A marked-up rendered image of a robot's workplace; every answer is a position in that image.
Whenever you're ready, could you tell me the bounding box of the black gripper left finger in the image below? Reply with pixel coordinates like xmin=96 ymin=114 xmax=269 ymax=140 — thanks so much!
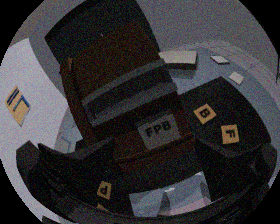
xmin=38 ymin=137 xmax=115 ymax=204

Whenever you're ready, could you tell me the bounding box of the brown board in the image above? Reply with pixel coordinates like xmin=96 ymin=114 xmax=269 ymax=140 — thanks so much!
xmin=60 ymin=22 xmax=195 ymax=175

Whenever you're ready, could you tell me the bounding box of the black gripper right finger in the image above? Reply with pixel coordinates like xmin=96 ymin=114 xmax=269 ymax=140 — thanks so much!
xmin=195 ymin=137 xmax=262 ymax=201

